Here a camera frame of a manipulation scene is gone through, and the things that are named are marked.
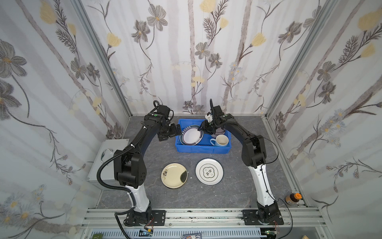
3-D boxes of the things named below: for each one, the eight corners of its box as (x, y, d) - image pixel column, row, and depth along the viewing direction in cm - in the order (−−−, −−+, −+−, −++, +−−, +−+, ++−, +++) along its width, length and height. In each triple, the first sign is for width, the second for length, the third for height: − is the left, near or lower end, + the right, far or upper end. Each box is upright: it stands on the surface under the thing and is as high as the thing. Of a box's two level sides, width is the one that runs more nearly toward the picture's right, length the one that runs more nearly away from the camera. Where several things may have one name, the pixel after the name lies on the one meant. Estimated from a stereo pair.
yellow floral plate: (160, 189, 85) (159, 186, 81) (164, 165, 94) (162, 162, 90) (187, 189, 85) (187, 186, 81) (188, 166, 95) (187, 162, 91)
